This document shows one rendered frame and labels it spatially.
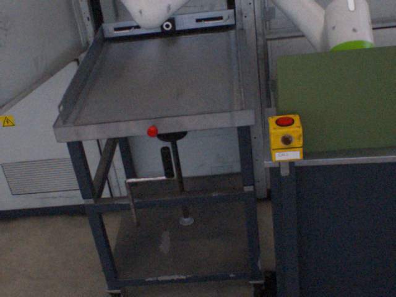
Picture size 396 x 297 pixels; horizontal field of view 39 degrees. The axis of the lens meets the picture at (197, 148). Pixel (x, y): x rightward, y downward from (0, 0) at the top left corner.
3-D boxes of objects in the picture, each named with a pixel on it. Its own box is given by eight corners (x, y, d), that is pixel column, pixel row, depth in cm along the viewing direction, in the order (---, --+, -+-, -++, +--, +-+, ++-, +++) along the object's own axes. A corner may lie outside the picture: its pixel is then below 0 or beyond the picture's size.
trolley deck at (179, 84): (256, 125, 167) (255, 107, 163) (57, 143, 172) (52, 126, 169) (246, 43, 224) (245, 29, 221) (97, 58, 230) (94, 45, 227)
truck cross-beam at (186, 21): (234, 23, 223) (233, 9, 220) (104, 38, 228) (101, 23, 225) (234, 20, 228) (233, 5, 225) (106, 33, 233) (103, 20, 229)
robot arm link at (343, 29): (368, 71, 169) (361, 16, 175) (380, 47, 154) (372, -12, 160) (325, 73, 170) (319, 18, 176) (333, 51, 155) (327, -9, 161)
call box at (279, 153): (302, 161, 145) (302, 127, 140) (272, 163, 146) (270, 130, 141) (299, 145, 152) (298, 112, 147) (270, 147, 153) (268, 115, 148)
